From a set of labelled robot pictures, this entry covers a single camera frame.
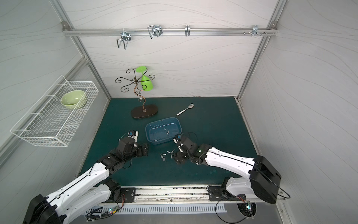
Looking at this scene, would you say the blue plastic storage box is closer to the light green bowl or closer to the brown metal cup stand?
the brown metal cup stand

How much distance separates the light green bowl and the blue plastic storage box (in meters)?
0.42

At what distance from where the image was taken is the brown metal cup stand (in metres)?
0.88

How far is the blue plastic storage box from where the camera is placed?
942mm

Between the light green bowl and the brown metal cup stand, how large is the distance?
0.67 feet

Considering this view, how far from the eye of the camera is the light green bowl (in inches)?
27.6

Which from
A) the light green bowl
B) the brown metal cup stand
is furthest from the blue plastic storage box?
the light green bowl

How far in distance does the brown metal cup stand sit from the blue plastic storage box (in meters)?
0.11
